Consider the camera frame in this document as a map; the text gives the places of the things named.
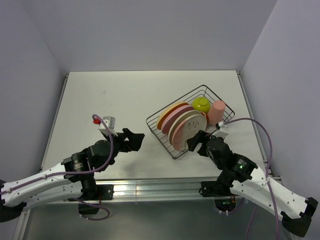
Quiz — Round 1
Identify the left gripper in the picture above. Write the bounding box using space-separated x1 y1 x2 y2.
99 127 144 171

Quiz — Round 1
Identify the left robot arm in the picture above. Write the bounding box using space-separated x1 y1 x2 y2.
0 128 145 223

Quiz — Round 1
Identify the aluminium mounting rail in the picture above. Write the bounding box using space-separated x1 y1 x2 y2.
86 177 217 203

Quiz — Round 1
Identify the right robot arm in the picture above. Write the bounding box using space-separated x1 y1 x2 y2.
187 130 318 238

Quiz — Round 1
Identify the cream yellow floral plate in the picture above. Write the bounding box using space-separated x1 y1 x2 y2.
168 110 201 144

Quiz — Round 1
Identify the salmon pink cup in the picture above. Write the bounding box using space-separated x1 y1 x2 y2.
207 100 226 126

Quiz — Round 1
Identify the cream pink floral plate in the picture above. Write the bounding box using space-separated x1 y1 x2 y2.
171 115 207 151

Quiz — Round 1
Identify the orange black mug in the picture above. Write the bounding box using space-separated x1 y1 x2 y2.
200 111 209 122

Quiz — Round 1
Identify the lime green bowl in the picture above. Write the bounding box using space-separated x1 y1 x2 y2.
191 97 211 114

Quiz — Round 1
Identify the dark wire dish rack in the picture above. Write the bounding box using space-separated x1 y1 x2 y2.
146 84 222 160

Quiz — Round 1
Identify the pink plastic plate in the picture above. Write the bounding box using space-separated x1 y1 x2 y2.
161 104 194 134

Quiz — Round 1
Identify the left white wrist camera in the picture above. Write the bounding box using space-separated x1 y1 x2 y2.
92 115 118 136

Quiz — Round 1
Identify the yellow plastic plate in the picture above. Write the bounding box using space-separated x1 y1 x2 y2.
156 101 188 130

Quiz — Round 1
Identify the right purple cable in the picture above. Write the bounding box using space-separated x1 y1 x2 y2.
219 117 280 240

